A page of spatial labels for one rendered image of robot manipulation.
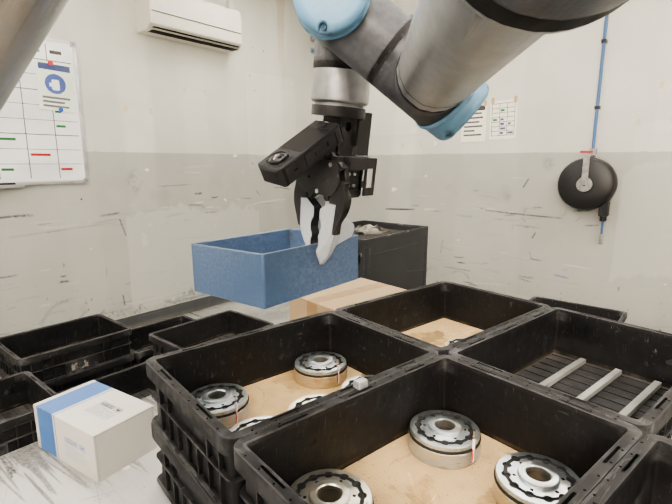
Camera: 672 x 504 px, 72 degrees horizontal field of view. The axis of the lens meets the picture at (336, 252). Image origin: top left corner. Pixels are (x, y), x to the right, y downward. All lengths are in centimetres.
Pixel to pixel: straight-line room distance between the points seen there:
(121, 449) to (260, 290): 50
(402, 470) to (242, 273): 35
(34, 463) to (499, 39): 102
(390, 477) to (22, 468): 68
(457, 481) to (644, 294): 325
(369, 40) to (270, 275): 29
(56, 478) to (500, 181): 355
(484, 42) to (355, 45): 25
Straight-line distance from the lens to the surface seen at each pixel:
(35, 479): 104
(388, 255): 229
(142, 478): 96
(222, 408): 80
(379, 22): 50
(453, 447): 70
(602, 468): 60
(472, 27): 26
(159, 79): 392
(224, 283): 63
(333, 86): 60
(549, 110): 389
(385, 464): 71
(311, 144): 57
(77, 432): 98
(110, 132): 369
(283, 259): 59
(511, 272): 402
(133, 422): 97
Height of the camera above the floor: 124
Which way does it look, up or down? 11 degrees down
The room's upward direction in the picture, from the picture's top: straight up
